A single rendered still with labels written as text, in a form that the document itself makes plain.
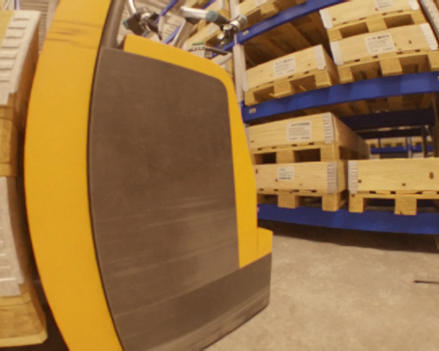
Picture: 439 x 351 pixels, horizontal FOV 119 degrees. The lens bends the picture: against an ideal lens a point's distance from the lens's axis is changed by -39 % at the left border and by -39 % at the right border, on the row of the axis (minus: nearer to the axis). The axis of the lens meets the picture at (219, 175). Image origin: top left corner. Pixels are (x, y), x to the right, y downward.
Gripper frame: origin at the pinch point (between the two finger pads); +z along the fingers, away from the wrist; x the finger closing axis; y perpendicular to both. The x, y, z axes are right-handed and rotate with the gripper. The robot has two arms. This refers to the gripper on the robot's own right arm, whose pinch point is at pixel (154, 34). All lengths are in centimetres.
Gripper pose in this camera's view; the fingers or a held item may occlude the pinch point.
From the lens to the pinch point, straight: 155.4
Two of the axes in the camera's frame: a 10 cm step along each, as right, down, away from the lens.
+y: -8.0, 4.2, 4.3
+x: -4.1, 1.4, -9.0
